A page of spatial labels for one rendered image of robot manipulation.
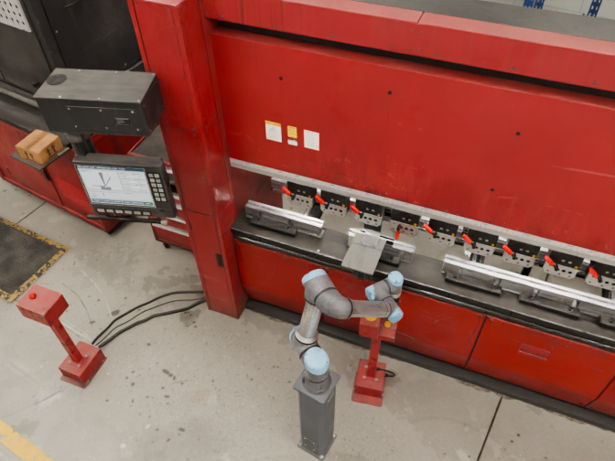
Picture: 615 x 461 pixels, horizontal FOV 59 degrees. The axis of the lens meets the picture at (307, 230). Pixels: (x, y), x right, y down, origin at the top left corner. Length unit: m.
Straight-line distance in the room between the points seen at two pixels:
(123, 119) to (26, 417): 2.17
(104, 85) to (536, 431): 3.12
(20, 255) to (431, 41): 3.68
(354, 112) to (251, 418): 2.03
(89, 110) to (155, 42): 0.42
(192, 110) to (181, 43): 0.34
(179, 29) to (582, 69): 1.59
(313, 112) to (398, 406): 1.96
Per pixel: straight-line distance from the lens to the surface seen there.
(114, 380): 3.92
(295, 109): 2.67
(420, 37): 2.27
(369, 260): 2.97
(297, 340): 2.65
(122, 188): 2.89
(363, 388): 3.57
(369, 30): 2.32
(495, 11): 2.40
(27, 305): 3.43
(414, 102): 2.44
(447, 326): 3.32
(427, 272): 3.13
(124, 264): 4.49
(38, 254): 4.83
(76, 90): 2.71
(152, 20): 2.55
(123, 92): 2.61
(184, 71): 2.59
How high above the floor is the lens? 3.28
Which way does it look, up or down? 47 degrees down
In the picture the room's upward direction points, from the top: 1 degrees counter-clockwise
